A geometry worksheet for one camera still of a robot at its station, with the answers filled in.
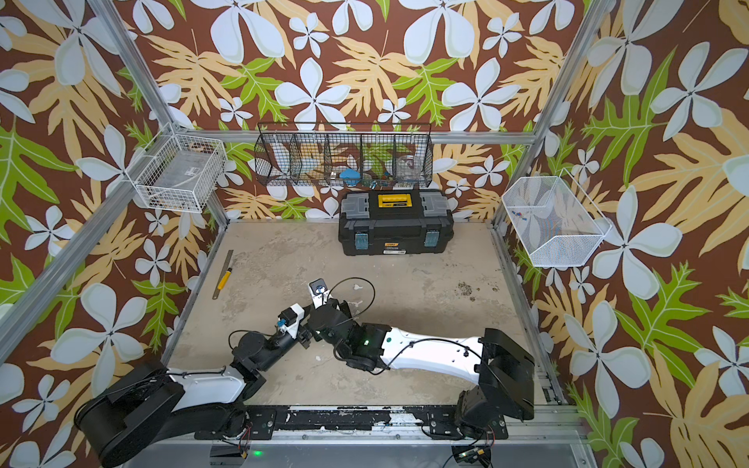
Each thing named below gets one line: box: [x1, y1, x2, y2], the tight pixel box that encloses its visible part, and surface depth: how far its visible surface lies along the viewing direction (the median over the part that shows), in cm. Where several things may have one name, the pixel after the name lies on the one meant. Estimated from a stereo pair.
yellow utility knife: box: [217, 267, 234, 291], surface depth 103 cm
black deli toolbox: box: [338, 189, 455, 256], surface depth 101 cm
